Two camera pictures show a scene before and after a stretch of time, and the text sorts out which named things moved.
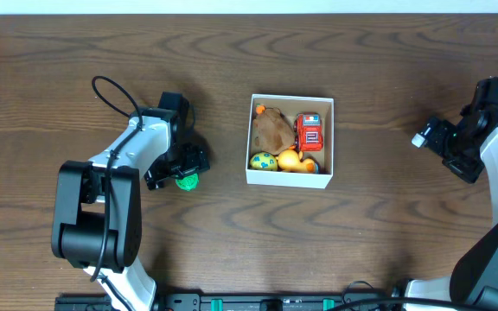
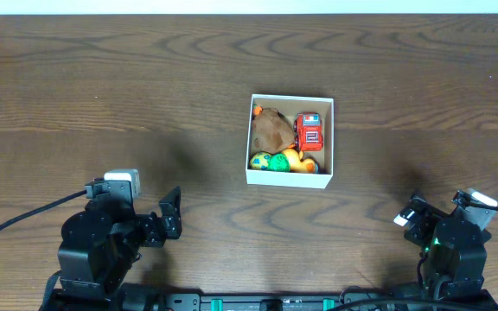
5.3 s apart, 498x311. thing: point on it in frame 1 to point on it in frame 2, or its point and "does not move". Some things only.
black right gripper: [469, 171] to [429, 219]
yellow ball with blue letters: [263, 160] does not move
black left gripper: [179, 168] to [162, 222]
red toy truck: [309, 132] does not move
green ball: [188, 182] to [278, 162]
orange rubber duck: [290, 160] does not move
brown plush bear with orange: [273, 132] does not move
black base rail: [226, 301] does not move
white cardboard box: [291, 106] does not move
